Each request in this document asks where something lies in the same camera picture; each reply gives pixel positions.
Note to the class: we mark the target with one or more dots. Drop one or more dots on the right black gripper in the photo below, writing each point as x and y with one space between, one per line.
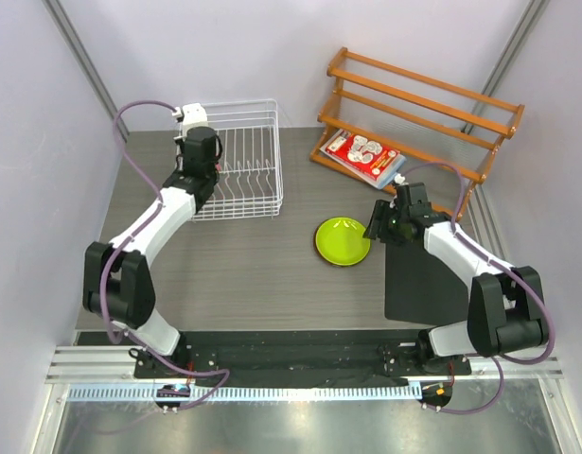
378 224

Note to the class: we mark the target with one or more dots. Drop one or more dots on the lime green plate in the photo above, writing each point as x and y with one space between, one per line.
340 241

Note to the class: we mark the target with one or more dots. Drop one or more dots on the red floral plate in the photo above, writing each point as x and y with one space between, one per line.
314 243

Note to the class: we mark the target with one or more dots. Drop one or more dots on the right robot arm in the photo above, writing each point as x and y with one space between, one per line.
506 313

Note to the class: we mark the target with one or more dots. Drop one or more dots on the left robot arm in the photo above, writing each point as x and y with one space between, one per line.
117 283

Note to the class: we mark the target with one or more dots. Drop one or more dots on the orange wooden shelf rack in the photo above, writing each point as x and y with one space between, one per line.
424 118

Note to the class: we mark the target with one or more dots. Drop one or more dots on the blue mesh zip pouch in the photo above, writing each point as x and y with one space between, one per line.
390 172

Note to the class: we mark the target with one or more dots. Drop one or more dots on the black clipboard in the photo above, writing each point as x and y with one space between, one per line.
420 288

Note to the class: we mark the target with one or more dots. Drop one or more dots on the red comic book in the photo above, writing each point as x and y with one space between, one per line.
361 153

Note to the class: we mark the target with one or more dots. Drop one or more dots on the white wire dish rack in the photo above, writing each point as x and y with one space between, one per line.
250 184

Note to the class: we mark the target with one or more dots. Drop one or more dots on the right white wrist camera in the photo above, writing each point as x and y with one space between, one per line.
398 180

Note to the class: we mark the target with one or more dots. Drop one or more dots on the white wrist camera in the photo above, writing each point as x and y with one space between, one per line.
190 116
398 180

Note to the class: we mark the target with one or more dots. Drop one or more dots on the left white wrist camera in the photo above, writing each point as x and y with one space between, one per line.
190 116

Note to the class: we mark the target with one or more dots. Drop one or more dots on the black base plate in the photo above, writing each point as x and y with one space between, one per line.
322 359

